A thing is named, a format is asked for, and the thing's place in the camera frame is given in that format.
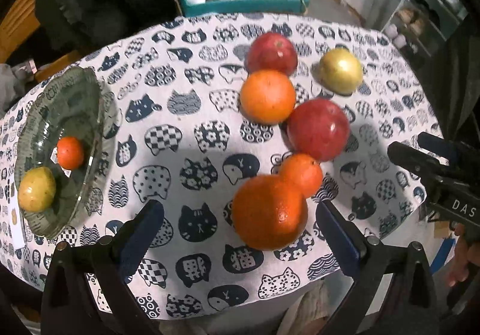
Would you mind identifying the small mandarin orange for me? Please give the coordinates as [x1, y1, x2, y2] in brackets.
[279, 153, 323, 198]

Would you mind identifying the red apple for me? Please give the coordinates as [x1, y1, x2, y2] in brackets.
[245, 32, 298, 76]
[286, 99, 350, 162]

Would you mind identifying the large orange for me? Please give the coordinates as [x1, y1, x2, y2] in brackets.
[231, 174, 308, 251]

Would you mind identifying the yellow green pear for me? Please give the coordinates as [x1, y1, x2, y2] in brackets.
[319, 48, 363, 95]

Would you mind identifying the medium orange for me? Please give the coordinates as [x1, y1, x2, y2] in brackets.
[240, 70, 296, 125]

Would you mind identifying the right hand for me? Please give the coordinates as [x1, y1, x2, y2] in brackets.
[447, 224, 480, 287]

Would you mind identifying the yellow lemon in bowl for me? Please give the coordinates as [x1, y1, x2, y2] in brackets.
[18, 166, 56, 213]

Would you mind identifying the small mandarin in bowl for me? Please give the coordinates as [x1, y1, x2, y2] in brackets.
[57, 137, 84, 170]

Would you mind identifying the shoe rack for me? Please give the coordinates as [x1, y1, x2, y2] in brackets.
[382, 0, 468, 58]

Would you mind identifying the cat pattern tablecloth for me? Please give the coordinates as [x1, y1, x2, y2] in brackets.
[1, 13, 440, 320]

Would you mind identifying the green glass bowl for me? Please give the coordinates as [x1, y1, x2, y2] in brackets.
[15, 67, 107, 239]

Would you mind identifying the grey white clothes pile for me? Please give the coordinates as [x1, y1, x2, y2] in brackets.
[0, 58, 38, 117]

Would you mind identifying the teal plastic tray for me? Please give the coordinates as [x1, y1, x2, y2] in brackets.
[178, 0, 309, 17]

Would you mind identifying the wooden louvered cabinet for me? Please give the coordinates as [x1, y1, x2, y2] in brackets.
[1, 0, 81, 83]

